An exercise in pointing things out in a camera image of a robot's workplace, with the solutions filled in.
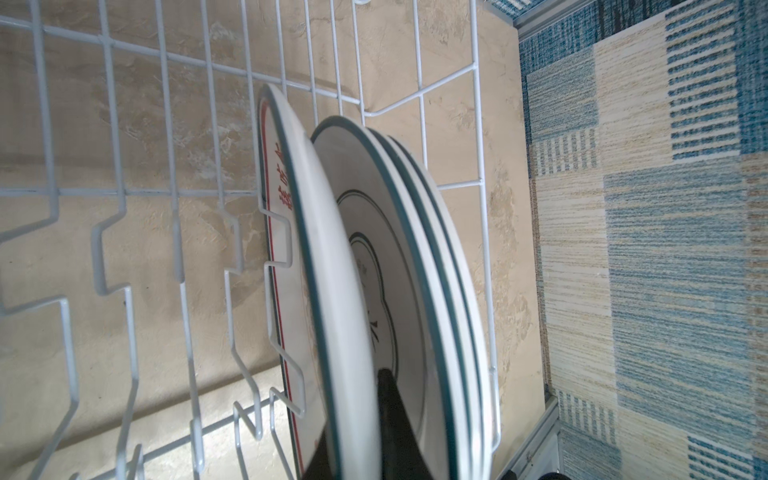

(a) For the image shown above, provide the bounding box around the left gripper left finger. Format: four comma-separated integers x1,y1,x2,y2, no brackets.
302,431,333,480

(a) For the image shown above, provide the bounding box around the white wire dish rack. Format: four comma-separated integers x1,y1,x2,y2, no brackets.
1,1,471,479

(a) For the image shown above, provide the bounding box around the white round plate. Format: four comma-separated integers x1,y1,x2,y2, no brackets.
382,136,494,479
257,84,382,479
372,131,492,479
311,116,471,479

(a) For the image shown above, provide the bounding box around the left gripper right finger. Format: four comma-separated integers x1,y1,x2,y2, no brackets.
377,369,432,479

